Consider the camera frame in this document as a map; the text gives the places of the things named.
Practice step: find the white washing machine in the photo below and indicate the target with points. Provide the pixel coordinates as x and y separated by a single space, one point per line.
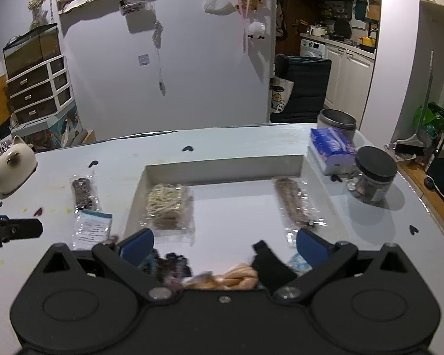
310 48

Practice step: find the white drawer cabinet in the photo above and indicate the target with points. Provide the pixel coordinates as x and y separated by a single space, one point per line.
41 91

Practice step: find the glass terrarium tank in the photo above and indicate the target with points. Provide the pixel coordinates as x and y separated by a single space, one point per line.
31 48

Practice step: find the dark beads plastic bag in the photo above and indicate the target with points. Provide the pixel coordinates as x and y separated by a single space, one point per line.
85 194

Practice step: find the white plush sheep hanging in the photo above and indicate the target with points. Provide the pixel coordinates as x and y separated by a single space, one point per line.
256 30

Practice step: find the dried flower bouquet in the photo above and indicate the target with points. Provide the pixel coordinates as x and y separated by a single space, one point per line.
39 15

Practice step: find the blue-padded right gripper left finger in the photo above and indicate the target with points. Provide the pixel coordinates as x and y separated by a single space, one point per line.
137 247

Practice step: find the white recessed tray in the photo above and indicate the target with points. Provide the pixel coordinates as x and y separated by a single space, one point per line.
234 205

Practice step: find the white blue-topped sachet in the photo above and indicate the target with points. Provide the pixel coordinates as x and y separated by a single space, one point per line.
90 228

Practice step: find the beige satin ribbon bundle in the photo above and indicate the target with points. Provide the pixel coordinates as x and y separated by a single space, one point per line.
241 277

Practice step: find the glass jar black lid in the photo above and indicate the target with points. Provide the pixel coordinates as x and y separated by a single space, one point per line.
372 175

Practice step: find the brown beads plastic bag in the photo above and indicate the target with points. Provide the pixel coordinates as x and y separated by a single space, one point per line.
296 209

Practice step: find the black fabric chair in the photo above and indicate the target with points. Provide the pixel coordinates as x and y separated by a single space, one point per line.
310 77

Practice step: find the cartoon tote bag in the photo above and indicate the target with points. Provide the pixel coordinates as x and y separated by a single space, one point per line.
280 91

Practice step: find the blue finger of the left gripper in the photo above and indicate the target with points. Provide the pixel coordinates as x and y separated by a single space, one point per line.
24 229

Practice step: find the black fabric strap item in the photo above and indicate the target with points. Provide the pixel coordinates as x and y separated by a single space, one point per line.
272 273

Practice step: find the white cat-shaped ceramic pot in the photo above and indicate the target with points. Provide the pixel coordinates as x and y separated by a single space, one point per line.
17 164

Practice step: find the cream cords plastic bag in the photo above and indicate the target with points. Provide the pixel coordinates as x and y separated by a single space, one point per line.
168 207

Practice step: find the blue tissue pack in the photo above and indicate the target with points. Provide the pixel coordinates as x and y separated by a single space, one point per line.
333 152

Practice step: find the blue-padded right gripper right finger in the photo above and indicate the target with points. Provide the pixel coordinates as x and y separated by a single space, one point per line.
313 249

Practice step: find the grey metal pot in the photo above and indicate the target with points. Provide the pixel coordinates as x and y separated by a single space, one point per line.
342 121

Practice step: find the blue floral fabric pouch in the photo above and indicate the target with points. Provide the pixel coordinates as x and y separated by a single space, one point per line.
298 265

